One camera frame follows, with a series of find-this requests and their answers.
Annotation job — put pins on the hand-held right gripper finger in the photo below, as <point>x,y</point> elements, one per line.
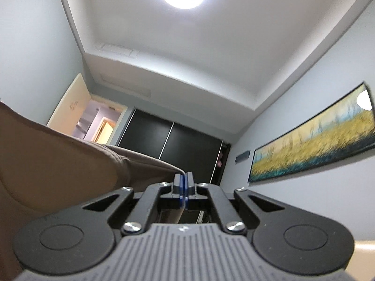
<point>182,190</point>
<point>189,188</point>

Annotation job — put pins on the taupe shirt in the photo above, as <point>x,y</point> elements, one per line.
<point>58,164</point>

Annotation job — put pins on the black sliding wardrobe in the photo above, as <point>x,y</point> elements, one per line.
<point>187,143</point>

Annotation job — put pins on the open doorway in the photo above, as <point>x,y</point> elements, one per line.
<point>99,123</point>

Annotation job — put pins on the yellow field painting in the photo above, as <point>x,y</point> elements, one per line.
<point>307,146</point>

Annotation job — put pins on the cream room door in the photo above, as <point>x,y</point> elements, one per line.
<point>71,105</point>

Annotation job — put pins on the beige padded headboard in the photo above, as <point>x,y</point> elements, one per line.
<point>364,253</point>

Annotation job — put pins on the wall switch panel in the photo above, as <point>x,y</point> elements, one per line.
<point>243,156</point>

